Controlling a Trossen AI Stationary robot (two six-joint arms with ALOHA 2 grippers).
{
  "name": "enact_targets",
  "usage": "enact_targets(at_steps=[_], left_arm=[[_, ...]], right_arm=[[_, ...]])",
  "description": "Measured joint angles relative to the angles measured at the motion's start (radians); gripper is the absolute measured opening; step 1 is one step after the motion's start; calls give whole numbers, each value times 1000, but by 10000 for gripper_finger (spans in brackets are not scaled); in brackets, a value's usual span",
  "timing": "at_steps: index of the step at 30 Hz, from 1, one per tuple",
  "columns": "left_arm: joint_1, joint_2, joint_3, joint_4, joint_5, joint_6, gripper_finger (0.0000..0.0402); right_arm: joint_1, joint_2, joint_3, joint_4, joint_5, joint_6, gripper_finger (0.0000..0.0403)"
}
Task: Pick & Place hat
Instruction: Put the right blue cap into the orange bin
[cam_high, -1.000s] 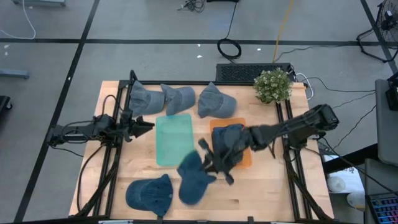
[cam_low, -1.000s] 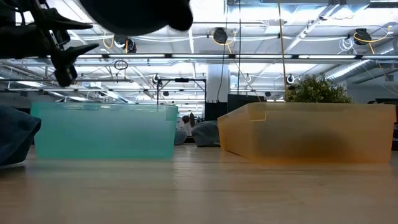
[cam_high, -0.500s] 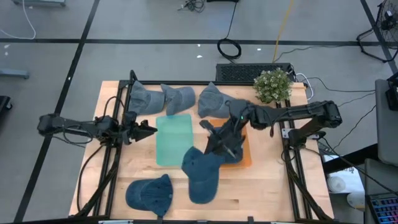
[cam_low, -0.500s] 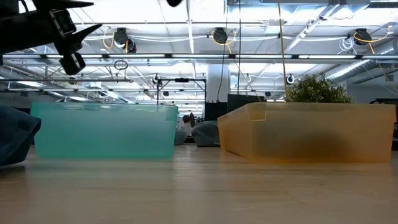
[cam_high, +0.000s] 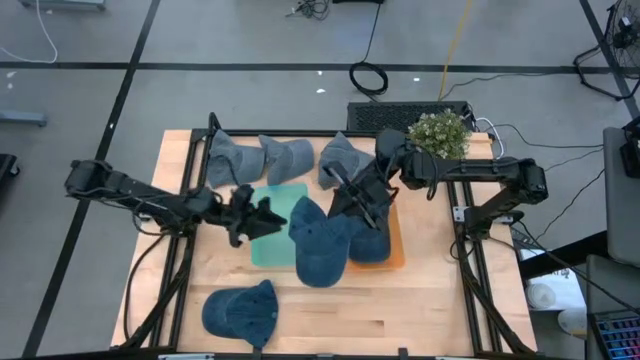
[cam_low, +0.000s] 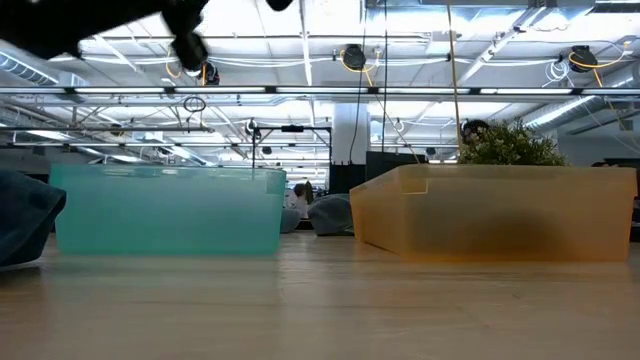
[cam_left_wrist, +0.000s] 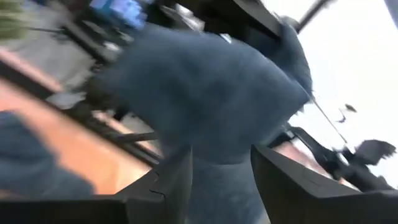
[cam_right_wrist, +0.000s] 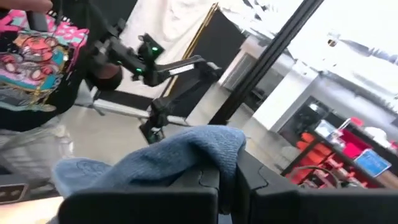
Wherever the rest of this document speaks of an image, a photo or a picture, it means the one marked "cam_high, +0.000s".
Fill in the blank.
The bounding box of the tangled black cable bundle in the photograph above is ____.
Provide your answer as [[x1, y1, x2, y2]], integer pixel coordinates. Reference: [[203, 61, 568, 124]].
[[285, 0, 332, 21]]

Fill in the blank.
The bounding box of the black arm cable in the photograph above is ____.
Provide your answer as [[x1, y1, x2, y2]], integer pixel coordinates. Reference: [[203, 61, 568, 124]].
[[122, 230, 171, 344]]

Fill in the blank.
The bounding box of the gray desk surface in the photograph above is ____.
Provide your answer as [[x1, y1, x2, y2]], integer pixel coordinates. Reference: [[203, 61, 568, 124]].
[[602, 127, 640, 269]]

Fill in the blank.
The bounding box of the dark blue denim cap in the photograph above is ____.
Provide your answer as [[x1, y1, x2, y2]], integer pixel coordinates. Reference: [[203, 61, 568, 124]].
[[348, 202, 393, 265], [201, 278, 280, 350], [288, 195, 354, 289]]

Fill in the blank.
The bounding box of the white floor cable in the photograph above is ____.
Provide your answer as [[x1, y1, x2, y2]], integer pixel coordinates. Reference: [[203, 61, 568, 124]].
[[0, 0, 59, 65]]

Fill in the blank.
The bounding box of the gray denim cap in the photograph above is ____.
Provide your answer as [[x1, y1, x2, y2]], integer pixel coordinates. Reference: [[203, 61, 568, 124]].
[[206, 128, 267, 190], [317, 131, 376, 191], [258, 133, 316, 187]]

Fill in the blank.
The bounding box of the white looped cable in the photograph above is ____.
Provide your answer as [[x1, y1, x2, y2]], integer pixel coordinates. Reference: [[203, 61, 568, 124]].
[[474, 117, 506, 160]]

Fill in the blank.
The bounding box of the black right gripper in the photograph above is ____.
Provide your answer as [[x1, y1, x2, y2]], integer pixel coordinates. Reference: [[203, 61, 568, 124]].
[[323, 159, 401, 235]]

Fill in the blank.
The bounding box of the artificial green potted plant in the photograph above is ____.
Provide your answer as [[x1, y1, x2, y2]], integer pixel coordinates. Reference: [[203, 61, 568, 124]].
[[408, 108, 473, 161]]

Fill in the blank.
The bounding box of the gray stand base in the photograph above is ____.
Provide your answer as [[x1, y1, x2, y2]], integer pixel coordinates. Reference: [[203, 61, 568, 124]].
[[0, 110, 49, 128], [18, 0, 107, 12]]

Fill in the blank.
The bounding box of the teal translucent plastic bin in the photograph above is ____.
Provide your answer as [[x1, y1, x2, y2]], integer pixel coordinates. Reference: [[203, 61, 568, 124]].
[[249, 182, 310, 269]]

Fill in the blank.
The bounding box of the black desk device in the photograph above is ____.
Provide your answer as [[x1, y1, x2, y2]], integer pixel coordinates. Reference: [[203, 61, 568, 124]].
[[619, 115, 640, 180]]

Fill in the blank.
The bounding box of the yellow hanging cord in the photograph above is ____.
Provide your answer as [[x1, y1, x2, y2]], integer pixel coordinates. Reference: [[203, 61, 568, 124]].
[[437, 0, 474, 102]]

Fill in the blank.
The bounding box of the black aluminium rig frame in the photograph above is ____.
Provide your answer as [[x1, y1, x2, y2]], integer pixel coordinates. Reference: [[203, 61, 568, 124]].
[[110, 112, 539, 360]]

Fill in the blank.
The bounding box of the black floor object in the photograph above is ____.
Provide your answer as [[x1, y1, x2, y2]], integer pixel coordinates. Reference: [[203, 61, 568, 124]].
[[0, 153, 21, 190]]

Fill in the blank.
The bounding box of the coiled black floor cable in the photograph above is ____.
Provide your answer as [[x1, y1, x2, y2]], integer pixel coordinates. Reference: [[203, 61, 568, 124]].
[[348, 0, 390, 97]]

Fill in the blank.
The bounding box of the black floor fan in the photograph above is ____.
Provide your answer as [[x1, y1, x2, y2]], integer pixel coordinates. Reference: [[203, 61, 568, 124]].
[[573, 0, 640, 102]]

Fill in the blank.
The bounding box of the black mesh computer case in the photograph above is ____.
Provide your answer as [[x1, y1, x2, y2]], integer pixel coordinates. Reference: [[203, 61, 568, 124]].
[[346, 100, 476, 134]]

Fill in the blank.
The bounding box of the white round roll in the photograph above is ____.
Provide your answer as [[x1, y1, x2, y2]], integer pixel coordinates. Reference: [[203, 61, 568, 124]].
[[524, 282, 557, 311], [557, 305, 589, 336]]

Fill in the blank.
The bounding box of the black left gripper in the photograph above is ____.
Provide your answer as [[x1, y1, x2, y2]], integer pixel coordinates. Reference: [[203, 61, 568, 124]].
[[219, 183, 289, 250]]

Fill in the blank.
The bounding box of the orange translucent plastic bin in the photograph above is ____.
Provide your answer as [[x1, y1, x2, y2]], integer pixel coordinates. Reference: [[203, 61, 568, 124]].
[[344, 199, 407, 274]]

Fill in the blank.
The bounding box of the rainbow backlit keyboard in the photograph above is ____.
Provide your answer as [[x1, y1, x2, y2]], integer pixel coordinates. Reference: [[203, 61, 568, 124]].
[[589, 309, 640, 360]]

